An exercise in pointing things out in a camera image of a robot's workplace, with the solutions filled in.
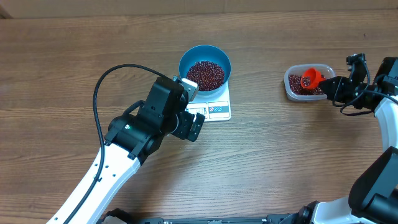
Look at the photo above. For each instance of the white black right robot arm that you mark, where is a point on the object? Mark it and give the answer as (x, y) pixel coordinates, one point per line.
(373, 196)

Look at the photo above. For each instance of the clear plastic container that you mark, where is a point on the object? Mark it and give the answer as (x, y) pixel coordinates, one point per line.
(299, 70)

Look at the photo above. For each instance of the red beans in bowl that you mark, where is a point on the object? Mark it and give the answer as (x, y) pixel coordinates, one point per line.
(208, 75)

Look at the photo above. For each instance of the orange scoop with blue handle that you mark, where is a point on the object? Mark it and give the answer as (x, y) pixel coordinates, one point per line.
(315, 77)

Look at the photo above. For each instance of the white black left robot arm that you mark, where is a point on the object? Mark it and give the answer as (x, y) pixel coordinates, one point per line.
(130, 139)

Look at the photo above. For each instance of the blue metal bowl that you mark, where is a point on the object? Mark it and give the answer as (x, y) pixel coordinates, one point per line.
(205, 53)

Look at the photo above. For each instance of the red beans in scoop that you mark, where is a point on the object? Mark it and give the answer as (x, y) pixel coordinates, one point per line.
(306, 81)

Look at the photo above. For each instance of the white digital kitchen scale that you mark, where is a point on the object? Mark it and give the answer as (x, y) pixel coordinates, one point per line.
(215, 106)

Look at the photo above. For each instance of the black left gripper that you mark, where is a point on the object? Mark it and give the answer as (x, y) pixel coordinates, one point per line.
(185, 132)

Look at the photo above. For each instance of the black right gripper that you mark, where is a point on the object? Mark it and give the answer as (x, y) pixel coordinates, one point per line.
(328, 93)

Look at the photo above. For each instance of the red beans in container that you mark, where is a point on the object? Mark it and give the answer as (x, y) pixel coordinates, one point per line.
(295, 86)

